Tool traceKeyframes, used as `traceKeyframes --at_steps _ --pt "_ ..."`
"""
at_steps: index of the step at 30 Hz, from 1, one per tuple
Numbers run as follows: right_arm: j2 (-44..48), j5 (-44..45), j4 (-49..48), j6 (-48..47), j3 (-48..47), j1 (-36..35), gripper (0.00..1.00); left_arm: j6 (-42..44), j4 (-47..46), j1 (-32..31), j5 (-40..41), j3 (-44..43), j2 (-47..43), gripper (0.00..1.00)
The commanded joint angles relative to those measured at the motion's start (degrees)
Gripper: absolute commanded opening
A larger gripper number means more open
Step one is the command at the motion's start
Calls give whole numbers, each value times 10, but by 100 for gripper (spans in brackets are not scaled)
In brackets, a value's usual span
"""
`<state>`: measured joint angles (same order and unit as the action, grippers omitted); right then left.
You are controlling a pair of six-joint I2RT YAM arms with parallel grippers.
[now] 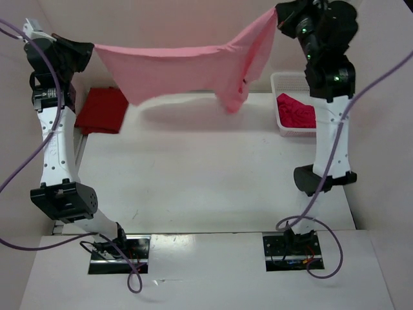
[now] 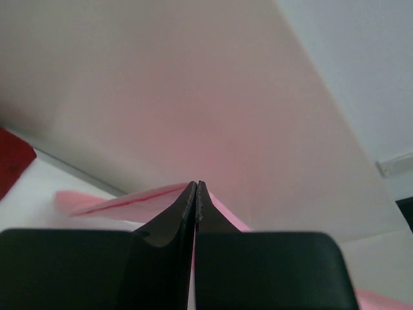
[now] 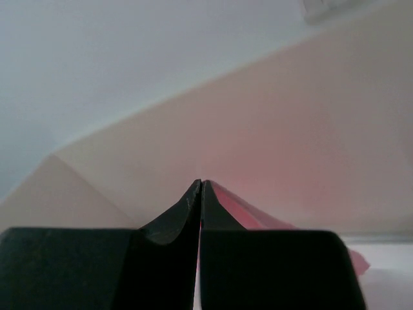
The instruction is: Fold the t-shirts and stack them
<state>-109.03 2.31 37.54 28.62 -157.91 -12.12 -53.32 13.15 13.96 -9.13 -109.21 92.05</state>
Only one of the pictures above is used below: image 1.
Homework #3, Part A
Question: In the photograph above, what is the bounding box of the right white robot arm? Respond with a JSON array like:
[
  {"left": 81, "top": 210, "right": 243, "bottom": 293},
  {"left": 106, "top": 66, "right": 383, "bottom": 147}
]
[{"left": 275, "top": 1, "right": 359, "bottom": 254}]

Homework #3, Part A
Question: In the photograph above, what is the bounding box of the magenta t shirt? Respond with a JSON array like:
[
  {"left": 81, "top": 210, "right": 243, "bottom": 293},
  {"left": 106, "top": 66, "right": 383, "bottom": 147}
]
[{"left": 277, "top": 93, "right": 316, "bottom": 129}]

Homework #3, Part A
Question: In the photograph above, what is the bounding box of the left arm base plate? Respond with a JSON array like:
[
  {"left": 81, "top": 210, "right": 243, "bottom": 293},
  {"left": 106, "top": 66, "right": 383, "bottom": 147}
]
[{"left": 82, "top": 234, "right": 151, "bottom": 275}]

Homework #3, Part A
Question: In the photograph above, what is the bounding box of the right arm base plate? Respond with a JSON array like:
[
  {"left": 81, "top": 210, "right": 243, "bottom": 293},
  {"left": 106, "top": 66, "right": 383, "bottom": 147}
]
[{"left": 262, "top": 231, "right": 325, "bottom": 272}]

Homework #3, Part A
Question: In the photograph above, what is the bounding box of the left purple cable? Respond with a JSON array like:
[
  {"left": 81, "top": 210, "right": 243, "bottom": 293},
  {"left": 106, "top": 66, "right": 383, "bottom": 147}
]
[{"left": 0, "top": 17, "right": 146, "bottom": 293}]

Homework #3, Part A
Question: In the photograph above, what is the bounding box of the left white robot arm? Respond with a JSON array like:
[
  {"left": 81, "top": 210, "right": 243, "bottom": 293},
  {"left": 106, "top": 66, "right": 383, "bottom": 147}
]
[{"left": 24, "top": 30, "right": 129, "bottom": 258}]

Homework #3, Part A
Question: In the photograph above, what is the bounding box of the light pink t shirt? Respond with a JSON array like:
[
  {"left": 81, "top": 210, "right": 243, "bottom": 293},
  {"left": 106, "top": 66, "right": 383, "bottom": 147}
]
[{"left": 94, "top": 8, "right": 277, "bottom": 113}]

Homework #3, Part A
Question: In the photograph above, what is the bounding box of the dark red t shirt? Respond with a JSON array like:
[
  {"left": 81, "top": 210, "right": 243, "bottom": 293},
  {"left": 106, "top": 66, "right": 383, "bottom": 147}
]
[{"left": 75, "top": 87, "right": 128, "bottom": 135}]

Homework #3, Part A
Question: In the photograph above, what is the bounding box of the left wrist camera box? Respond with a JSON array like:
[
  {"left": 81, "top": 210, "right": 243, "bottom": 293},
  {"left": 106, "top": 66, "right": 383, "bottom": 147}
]
[{"left": 23, "top": 18, "right": 55, "bottom": 41}]

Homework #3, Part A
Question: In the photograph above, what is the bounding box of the white plastic basket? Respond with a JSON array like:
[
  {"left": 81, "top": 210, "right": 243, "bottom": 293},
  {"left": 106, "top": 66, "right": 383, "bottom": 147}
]
[{"left": 270, "top": 72, "right": 316, "bottom": 138}]

